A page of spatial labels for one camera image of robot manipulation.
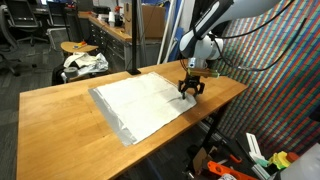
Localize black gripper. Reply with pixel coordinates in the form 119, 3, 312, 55
177, 75, 206, 101

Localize white cloth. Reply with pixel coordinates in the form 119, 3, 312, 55
94, 71, 198, 145

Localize blue board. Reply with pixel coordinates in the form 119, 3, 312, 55
166, 26, 185, 63

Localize white pipe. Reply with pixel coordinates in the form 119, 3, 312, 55
163, 0, 186, 63
156, 0, 177, 65

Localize open cardboard box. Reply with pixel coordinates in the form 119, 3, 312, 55
192, 146, 218, 174

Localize large cardboard box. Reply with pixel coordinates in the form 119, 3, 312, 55
123, 3, 167, 39

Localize white slotted metal plate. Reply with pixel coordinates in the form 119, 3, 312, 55
245, 132, 268, 164

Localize grey tape strip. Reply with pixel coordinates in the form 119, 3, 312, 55
87, 87, 138, 148

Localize wooden top workbench cabinet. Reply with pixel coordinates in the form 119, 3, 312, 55
87, 14, 161, 73

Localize red capped bottle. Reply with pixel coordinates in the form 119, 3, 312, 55
114, 5, 124, 28

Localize stack of white cups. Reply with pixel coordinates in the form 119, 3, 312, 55
108, 11, 116, 28

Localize yellow green plastic item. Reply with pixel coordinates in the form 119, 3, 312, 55
268, 150, 293, 170

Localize red round cap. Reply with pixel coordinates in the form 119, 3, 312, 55
286, 151, 301, 164

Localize colourful toys on stool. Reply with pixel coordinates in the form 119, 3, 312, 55
72, 40, 88, 50

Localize round wooden stool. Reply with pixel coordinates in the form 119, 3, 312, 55
60, 41, 100, 55

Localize grey tape roll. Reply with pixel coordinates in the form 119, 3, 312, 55
63, 66, 80, 80

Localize translucent white container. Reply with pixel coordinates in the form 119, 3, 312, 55
278, 143, 320, 180

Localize brass wrist camera box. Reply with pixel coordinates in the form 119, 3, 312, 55
186, 67, 221, 80

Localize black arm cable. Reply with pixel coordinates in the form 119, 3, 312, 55
207, 0, 296, 42
213, 16, 310, 73

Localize black camera pole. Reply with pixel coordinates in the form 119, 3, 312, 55
127, 0, 142, 76

